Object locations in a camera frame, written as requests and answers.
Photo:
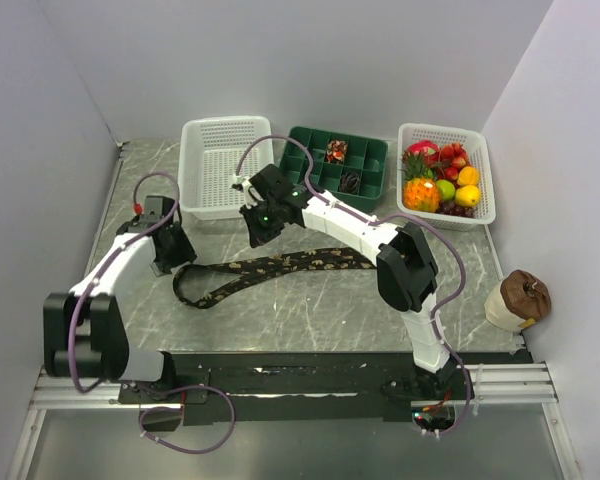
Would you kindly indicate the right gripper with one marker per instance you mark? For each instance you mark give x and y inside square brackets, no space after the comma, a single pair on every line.
[257,236]

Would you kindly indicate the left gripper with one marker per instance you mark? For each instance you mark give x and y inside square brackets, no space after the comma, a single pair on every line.
[184,252]

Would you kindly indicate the black gold floral tie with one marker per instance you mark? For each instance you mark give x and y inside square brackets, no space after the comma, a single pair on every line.
[252,272]

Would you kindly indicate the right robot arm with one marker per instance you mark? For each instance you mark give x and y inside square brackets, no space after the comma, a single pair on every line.
[405,267]

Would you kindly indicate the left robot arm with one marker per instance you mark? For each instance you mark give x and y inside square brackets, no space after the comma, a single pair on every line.
[84,336]

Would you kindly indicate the dark striped rolled tie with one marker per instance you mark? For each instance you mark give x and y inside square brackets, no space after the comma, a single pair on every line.
[350,183]

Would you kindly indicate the red floral rolled tie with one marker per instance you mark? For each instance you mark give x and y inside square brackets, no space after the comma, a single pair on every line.
[336,151]

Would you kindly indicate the green divided organizer tray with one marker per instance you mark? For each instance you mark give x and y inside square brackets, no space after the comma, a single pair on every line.
[366,156]

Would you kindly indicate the white empty plastic basket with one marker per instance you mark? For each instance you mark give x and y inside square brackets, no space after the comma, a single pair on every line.
[210,152]

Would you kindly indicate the orange pineapple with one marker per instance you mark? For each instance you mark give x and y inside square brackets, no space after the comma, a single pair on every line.
[420,192]

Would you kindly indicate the white fruit basket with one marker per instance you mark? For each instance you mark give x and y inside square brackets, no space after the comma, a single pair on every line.
[476,146]

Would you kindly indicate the pink dragon fruit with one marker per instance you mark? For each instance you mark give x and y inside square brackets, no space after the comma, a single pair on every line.
[426,149]

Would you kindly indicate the dark grapes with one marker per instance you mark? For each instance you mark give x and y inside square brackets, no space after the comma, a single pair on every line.
[450,208]

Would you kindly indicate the green apple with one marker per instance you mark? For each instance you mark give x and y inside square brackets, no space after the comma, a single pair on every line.
[446,190]

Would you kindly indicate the red strawberries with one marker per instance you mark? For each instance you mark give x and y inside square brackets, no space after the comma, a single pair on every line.
[452,159]

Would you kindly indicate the yellow lemon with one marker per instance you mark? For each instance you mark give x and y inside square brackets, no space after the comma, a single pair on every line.
[467,196]

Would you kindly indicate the orange fruit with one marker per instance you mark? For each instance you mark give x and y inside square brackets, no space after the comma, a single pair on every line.
[468,176]

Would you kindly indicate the brown paper bag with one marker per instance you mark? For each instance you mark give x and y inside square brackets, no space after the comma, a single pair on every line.
[519,301]

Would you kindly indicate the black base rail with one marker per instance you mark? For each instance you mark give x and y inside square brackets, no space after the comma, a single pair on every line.
[215,387]

